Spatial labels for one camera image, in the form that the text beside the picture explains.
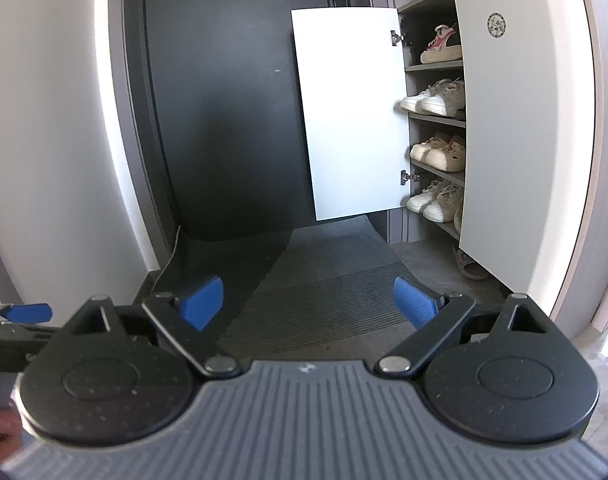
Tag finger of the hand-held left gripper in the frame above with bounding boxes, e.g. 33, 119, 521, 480
0, 301, 53, 326

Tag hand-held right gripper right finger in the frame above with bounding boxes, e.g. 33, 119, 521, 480
375, 276, 550, 378

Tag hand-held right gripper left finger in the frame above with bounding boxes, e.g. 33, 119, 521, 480
58, 275, 242, 380

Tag cream lace-up sneaker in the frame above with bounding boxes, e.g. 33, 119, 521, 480
406, 179, 447, 212
423, 184, 465, 223

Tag beige clog with holes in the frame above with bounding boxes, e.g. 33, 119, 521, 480
425, 135, 466, 172
410, 132, 449, 162

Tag person's left hand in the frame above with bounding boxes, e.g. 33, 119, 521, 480
0, 406, 23, 457

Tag pale slide sandal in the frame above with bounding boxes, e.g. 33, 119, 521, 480
453, 245, 490, 281

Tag grey ribbed door mat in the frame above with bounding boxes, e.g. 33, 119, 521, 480
151, 214, 422, 361

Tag black entrance door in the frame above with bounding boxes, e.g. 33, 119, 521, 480
144, 0, 335, 241

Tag white cabinet door with hinges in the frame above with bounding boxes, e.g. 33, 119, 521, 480
290, 6, 415, 222

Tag pink white sneaker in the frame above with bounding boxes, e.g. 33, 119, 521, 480
420, 24, 464, 65

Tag thin white cable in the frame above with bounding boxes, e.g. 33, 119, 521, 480
153, 225, 183, 293

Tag grey entrance door frame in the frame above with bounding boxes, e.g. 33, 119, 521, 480
106, 0, 185, 281

